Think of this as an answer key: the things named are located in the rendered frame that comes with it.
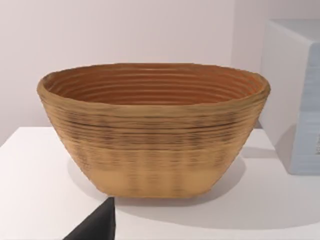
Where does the pale blue box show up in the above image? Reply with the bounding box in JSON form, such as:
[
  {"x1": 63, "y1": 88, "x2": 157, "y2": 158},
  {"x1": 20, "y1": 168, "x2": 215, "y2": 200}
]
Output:
[{"x1": 257, "y1": 18, "x2": 320, "y2": 176}]

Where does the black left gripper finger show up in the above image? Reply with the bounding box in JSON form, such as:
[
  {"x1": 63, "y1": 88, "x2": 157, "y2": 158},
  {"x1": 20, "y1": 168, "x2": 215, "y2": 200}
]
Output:
[{"x1": 62, "y1": 196, "x2": 118, "y2": 240}]

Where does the woven wooden basket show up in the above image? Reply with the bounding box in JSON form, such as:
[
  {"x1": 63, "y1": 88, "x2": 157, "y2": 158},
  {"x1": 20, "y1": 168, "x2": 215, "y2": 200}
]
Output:
[{"x1": 36, "y1": 62, "x2": 272, "y2": 200}]

